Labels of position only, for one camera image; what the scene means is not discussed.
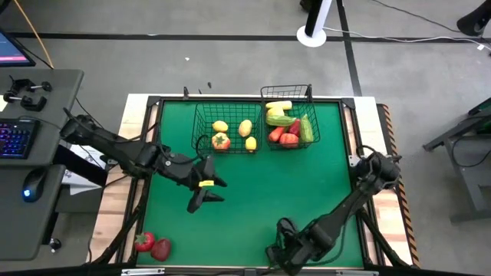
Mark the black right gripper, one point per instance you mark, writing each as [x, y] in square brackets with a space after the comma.
[307, 245]

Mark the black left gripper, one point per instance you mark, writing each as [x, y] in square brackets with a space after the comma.
[190, 172]

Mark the red orange round fruit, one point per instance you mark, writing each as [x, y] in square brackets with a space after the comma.
[221, 142]

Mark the yellow lemon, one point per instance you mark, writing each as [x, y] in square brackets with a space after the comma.
[220, 126]
[251, 143]

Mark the pale yellow oval fruit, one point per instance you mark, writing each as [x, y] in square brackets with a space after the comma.
[245, 128]

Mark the dark red plum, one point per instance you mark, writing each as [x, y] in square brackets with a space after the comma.
[161, 250]

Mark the red strawberry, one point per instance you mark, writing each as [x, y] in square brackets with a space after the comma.
[145, 242]

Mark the orange carrot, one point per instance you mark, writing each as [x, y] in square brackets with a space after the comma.
[276, 134]

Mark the red bell pepper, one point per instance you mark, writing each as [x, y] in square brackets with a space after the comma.
[288, 140]

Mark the yellow vegetable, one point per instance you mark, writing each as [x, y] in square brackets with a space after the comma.
[275, 112]

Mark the red chili pepper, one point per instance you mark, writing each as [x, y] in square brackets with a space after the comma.
[295, 128]

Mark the yellow banana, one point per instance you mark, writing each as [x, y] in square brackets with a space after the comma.
[279, 105]

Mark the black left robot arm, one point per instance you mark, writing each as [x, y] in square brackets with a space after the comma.
[115, 147]

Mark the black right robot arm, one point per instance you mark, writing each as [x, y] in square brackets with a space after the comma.
[345, 209]

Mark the yellow label tape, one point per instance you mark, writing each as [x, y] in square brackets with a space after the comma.
[206, 183]

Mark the green table mat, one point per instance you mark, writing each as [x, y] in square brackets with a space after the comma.
[261, 199]

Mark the white paper sheet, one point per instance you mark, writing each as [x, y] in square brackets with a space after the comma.
[82, 188]

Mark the orange black hazard strip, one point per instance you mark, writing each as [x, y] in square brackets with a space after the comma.
[406, 222]

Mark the black round knob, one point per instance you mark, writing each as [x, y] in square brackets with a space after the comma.
[55, 244]

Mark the grey desk panel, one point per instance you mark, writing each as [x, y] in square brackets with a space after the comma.
[23, 230]
[50, 115]

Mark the black computer mouse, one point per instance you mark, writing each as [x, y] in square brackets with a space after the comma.
[34, 184]

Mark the white round stand with pole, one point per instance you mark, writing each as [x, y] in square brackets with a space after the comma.
[311, 40]

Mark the black c-clamp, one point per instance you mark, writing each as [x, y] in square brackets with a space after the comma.
[23, 81]
[32, 104]

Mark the backlit black keyboard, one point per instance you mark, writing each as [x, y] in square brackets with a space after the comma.
[17, 138]

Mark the grey metal side table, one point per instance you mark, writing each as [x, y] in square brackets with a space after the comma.
[472, 180]

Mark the black computer monitor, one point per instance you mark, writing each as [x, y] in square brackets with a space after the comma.
[13, 50]

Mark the black chair base leg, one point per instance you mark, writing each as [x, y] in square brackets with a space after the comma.
[475, 21]

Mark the silver metal bracket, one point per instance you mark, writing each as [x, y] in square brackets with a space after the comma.
[356, 273]
[142, 271]

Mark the black metal rig frame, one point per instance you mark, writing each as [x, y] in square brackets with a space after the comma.
[172, 99]

